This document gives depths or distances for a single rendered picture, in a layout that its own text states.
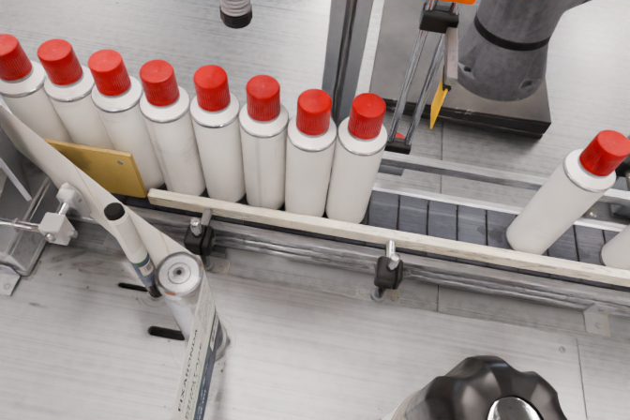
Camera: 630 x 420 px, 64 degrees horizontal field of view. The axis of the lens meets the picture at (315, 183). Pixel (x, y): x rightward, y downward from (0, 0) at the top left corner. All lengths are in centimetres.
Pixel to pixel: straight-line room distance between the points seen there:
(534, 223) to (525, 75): 29
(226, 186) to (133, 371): 23
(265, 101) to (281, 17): 50
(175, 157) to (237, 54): 36
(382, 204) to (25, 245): 42
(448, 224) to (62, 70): 48
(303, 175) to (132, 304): 24
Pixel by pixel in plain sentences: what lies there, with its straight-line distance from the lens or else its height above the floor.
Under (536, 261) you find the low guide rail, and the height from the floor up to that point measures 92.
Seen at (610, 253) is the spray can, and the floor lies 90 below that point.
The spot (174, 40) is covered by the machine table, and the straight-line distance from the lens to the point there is 94.
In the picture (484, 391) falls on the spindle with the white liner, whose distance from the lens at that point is 29.
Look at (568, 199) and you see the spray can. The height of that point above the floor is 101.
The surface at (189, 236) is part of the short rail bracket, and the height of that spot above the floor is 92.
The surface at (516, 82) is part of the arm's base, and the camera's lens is 84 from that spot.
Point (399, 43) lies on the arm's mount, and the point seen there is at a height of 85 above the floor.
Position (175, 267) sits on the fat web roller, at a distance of 42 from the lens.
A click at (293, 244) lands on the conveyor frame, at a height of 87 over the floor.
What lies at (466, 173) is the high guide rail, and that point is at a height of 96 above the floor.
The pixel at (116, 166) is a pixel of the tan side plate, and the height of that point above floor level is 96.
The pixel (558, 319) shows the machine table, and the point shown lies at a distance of 74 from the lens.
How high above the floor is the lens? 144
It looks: 57 degrees down
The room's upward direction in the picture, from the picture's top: 7 degrees clockwise
